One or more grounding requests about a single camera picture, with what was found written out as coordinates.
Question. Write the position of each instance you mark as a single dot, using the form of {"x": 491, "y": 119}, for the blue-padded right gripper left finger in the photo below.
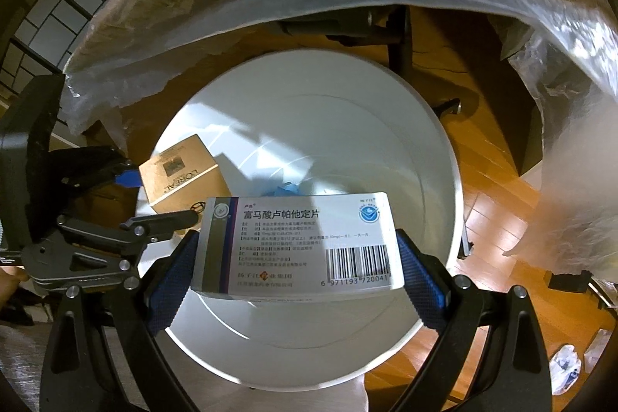
{"x": 79, "y": 373}

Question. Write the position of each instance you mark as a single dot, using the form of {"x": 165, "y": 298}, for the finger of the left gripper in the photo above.
{"x": 126, "y": 174}
{"x": 135, "y": 231}

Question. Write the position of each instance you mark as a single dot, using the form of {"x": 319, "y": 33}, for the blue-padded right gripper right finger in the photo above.
{"x": 513, "y": 371}

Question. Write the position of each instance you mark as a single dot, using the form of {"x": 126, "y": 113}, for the gold cosmetic box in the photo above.
{"x": 183, "y": 177}

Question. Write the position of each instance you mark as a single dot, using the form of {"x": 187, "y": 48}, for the white medicine box with barcode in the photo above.
{"x": 302, "y": 248}

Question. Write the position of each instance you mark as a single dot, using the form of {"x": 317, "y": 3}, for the white round trash bin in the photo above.
{"x": 327, "y": 122}

